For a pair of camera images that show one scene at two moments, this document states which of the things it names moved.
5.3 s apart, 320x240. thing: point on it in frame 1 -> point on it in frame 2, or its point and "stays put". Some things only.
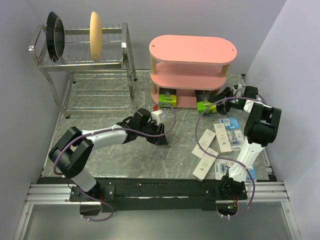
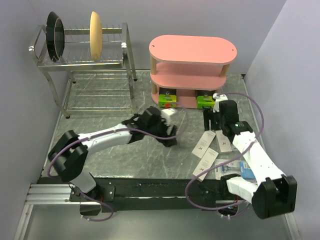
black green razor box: [167, 95] stays put
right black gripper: [227, 92] -> [209, 114]
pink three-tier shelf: [190, 63] stays put
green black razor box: [204, 98] stays put
